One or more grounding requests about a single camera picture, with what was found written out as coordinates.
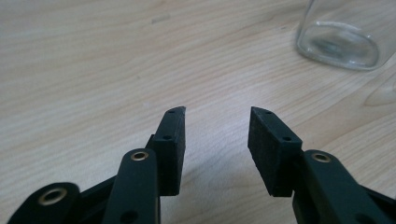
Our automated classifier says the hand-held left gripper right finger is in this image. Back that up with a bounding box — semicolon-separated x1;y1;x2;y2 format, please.
247;105;304;198

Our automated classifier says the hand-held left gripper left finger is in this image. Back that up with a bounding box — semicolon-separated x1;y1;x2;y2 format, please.
145;105;187;197

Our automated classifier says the clear glass jar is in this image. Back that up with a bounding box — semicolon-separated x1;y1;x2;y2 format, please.
295;0;396;71

